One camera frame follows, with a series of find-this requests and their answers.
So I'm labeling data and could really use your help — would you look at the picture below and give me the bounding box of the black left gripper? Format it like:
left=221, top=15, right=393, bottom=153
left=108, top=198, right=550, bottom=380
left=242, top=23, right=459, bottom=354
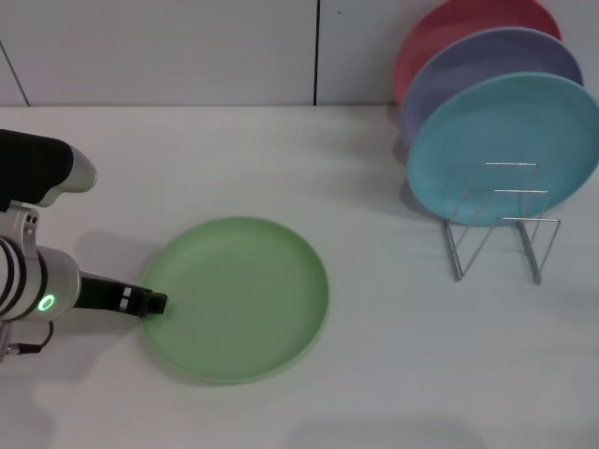
left=70, top=270, right=169, bottom=320

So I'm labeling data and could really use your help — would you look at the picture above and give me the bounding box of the green plastic plate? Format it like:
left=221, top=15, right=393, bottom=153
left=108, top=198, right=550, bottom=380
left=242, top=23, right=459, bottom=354
left=139, top=215, right=331, bottom=386

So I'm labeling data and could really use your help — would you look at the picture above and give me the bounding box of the red plastic plate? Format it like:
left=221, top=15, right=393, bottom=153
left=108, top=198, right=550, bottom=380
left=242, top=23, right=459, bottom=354
left=392, top=0, right=562, bottom=107

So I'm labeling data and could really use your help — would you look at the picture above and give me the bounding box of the purple plastic plate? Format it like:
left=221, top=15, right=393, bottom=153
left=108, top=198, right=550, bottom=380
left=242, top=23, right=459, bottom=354
left=401, top=26, right=585, bottom=147

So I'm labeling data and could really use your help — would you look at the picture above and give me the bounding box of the teal plastic plate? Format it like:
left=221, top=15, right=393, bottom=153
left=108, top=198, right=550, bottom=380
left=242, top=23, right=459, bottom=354
left=405, top=71, right=599, bottom=228

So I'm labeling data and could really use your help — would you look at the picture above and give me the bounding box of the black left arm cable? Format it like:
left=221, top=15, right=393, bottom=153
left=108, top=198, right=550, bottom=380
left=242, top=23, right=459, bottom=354
left=0, top=322, right=56, bottom=362

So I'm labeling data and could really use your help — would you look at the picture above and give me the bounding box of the silver wire plate rack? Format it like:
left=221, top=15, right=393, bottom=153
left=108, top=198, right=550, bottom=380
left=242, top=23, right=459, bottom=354
left=442, top=161, right=562, bottom=285

